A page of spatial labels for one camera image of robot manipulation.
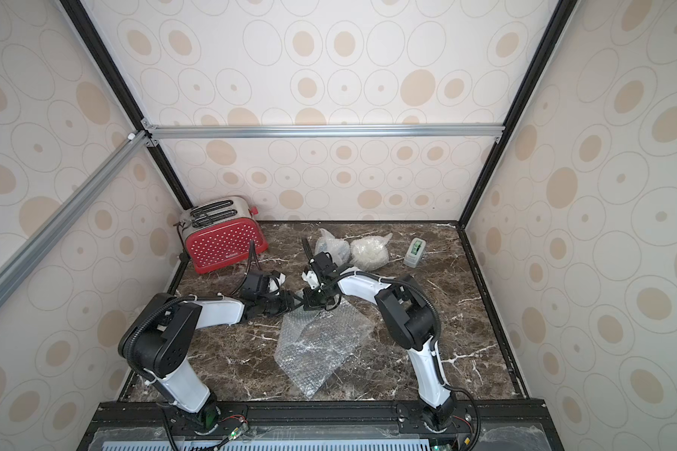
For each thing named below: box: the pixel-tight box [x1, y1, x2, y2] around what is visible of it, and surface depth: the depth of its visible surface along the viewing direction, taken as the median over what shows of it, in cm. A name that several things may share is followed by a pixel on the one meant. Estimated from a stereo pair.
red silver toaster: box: [179, 196, 269, 274], surface depth 99 cm
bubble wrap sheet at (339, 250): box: [314, 228, 351, 266], surface depth 105 cm
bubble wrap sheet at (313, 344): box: [274, 297, 376, 400], surface depth 87 cm
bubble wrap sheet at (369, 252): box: [349, 233, 394, 272], surface depth 105 cm
